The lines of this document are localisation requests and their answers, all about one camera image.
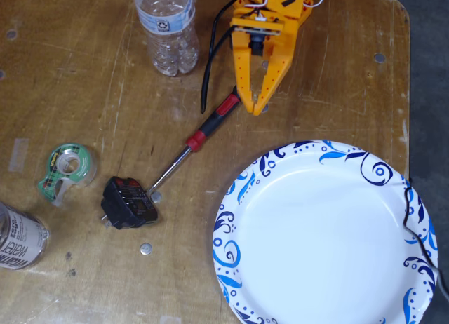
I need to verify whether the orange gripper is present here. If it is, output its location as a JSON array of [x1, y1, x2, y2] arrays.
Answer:
[[229, 3, 312, 116]]

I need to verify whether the clear plastic water bottle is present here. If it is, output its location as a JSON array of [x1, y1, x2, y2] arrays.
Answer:
[[132, 0, 200, 77]]

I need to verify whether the vitaminwater bottle white label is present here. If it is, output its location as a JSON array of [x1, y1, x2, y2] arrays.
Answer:
[[0, 201, 51, 271]]

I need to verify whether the blue patterned paper plate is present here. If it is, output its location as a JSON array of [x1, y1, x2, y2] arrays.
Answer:
[[212, 140, 439, 324]]

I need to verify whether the red black screwdriver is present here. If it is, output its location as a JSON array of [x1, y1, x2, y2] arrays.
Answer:
[[147, 86, 243, 195]]

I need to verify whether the black power adapter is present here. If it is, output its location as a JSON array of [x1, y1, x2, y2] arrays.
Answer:
[[100, 175, 159, 231]]

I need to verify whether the green tape dispenser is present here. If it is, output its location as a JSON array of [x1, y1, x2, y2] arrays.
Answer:
[[36, 143, 98, 208]]

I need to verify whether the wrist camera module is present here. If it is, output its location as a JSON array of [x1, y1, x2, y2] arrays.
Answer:
[[234, 22, 283, 58]]

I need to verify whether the black camera cable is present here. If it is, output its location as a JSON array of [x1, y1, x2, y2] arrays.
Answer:
[[200, 0, 243, 114]]

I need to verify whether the black hanging cable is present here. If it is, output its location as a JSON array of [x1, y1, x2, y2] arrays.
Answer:
[[401, 178, 449, 300]]

